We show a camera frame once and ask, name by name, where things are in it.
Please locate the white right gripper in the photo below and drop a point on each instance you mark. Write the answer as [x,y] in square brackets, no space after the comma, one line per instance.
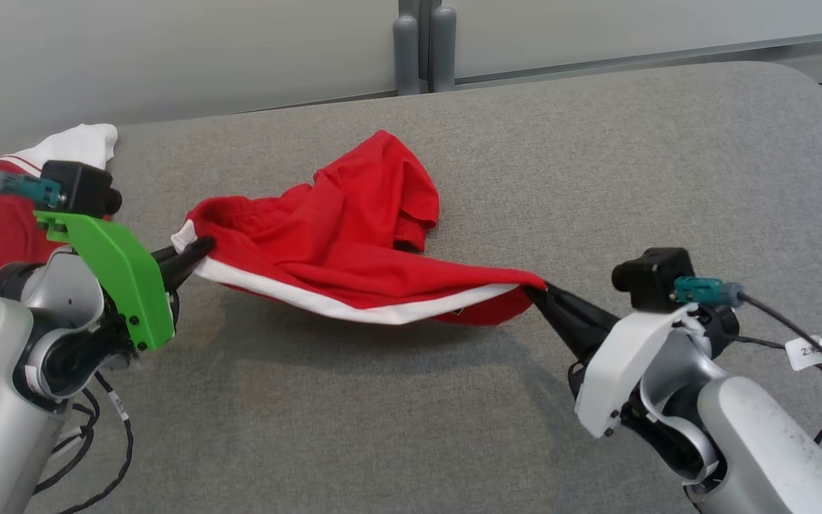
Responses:
[625,364]

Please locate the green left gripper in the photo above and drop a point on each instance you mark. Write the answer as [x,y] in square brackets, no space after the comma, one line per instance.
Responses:
[125,278]

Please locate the red shorts with white trim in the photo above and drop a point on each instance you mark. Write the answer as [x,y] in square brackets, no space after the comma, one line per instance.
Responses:
[325,243]

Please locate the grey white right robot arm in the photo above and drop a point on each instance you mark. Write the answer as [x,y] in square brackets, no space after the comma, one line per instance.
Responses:
[760,442]

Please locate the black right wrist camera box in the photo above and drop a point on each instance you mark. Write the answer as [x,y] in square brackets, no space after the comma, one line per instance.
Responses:
[650,278]

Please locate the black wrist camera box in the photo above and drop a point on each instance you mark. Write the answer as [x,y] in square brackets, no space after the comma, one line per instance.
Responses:
[650,278]
[83,189]

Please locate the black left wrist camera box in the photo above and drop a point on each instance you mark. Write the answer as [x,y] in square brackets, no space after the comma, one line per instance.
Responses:
[83,189]

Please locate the teal right camera connector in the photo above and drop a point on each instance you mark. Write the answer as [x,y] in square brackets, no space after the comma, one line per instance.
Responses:
[703,291]

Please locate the teal camera connector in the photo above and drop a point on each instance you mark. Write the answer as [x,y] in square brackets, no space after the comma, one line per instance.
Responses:
[703,291]
[29,189]

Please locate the teal left camera connector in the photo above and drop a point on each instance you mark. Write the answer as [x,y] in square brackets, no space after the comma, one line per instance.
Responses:
[29,189]

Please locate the grey horizontal partition rail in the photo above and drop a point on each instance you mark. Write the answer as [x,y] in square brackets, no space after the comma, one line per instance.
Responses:
[668,61]

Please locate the grey round post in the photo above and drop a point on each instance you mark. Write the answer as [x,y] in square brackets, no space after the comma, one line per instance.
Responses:
[442,50]
[406,57]

